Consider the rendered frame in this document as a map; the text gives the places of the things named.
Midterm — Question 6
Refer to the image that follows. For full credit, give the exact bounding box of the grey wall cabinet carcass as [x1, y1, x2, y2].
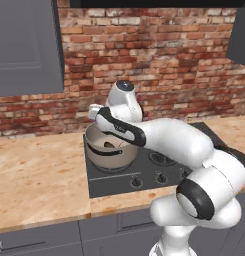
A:
[52, 0, 66, 95]

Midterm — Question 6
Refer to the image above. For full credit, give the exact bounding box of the grey wall cabinet door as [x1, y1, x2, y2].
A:
[0, 0, 56, 98]

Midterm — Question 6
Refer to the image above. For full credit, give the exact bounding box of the black range hood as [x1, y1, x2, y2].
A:
[69, 0, 245, 10]

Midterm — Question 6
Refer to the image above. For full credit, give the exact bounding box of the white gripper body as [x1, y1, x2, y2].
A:
[87, 103, 107, 121]

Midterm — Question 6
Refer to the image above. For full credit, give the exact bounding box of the dark grey hob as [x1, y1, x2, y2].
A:
[83, 121, 230, 200]

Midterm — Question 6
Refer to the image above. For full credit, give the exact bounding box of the dark grey wall cabinet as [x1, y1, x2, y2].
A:
[225, 6, 245, 69]

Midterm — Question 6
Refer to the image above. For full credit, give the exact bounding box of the grey base cabinet drawer front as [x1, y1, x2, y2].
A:
[0, 219, 84, 256]

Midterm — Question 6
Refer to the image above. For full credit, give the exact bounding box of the black hob knob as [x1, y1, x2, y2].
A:
[154, 170, 169, 185]
[180, 167, 192, 181]
[129, 174, 144, 189]

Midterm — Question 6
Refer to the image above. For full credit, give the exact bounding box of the beige pot with black handle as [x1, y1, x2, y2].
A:
[84, 122, 140, 171]

